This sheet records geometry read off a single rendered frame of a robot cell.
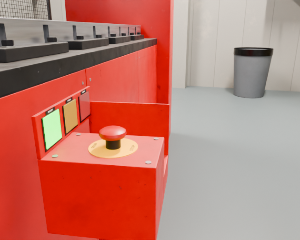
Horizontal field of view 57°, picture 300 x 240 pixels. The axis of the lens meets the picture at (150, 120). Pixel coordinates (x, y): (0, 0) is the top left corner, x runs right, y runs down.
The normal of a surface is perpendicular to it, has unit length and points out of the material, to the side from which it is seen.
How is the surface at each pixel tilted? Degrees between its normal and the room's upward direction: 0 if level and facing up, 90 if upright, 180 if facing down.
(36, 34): 90
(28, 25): 90
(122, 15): 90
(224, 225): 0
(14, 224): 90
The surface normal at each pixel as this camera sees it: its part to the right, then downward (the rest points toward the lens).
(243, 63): -0.69, 0.30
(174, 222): 0.00, -0.95
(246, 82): -0.51, 0.34
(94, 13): -0.18, 0.31
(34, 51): 0.98, 0.06
